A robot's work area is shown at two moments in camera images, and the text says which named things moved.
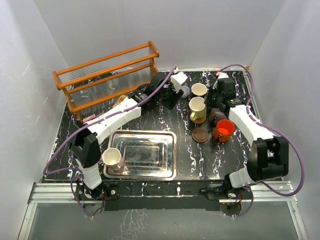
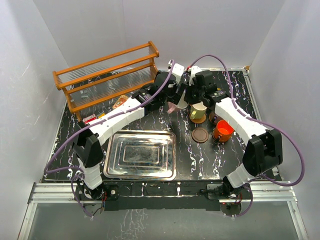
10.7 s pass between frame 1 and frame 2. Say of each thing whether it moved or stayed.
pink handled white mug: moved
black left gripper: stayed
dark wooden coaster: stayed
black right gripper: moved
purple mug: stayed
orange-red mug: stayed
